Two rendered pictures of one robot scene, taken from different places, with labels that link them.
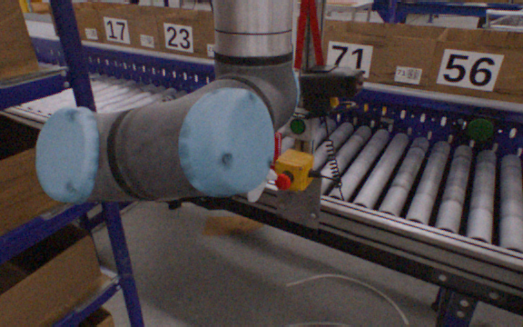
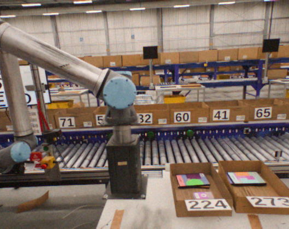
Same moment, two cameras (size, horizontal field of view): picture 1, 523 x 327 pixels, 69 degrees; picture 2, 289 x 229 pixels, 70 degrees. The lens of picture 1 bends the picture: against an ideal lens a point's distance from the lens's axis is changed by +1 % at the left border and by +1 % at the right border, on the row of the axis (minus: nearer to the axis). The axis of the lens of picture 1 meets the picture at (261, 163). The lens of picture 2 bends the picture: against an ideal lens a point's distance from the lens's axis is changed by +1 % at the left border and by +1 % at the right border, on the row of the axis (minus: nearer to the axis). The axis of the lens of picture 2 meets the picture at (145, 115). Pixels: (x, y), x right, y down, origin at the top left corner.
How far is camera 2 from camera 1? 0.85 m
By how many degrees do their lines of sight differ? 29
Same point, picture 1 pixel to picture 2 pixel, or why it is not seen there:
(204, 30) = (4, 120)
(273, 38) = (27, 131)
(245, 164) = (24, 154)
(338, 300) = (85, 215)
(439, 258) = (97, 175)
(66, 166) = not seen: outside the picture
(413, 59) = (88, 119)
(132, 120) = not seen: outside the picture
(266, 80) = (27, 139)
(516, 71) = not seen: hidden behind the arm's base
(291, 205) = (50, 175)
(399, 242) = (85, 174)
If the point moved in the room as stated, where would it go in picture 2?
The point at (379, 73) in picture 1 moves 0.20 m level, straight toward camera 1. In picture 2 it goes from (78, 125) to (76, 131)
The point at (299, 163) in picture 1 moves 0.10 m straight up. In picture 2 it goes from (48, 159) to (46, 146)
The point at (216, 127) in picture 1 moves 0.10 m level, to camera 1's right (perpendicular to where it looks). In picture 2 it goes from (17, 149) to (41, 144)
